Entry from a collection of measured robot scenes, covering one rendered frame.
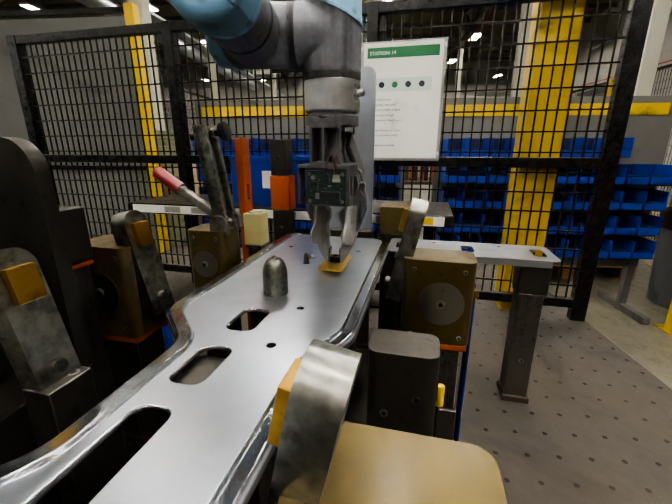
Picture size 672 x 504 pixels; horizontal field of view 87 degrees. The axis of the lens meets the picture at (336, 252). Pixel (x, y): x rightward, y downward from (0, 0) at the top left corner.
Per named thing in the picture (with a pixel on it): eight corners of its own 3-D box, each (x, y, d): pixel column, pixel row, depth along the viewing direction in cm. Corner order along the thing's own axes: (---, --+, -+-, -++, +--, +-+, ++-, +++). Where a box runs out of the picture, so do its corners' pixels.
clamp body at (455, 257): (473, 492, 52) (504, 267, 42) (391, 475, 55) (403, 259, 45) (468, 456, 58) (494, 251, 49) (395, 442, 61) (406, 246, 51)
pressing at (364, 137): (371, 230, 81) (376, 65, 71) (323, 227, 84) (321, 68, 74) (372, 230, 82) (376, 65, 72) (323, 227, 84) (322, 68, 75)
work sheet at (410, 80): (438, 161, 100) (448, 36, 91) (359, 160, 105) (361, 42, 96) (438, 160, 102) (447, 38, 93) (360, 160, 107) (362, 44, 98)
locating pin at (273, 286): (283, 309, 45) (281, 260, 43) (260, 307, 46) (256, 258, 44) (292, 299, 48) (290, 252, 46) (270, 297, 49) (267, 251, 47)
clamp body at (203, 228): (238, 417, 67) (221, 232, 57) (192, 408, 69) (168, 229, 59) (254, 394, 73) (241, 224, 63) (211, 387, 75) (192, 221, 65)
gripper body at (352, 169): (296, 208, 48) (293, 114, 45) (314, 199, 56) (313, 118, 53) (351, 211, 47) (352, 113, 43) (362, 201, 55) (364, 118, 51)
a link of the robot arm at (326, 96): (313, 87, 52) (369, 85, 50) (314, 120, 53) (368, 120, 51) (296, 78, 45) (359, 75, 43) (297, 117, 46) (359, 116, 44)
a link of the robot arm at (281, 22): (185, -25, 38) (286, -26, 38) (220, 13, 49) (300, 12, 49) (193, 57, 41) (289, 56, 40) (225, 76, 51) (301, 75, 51)
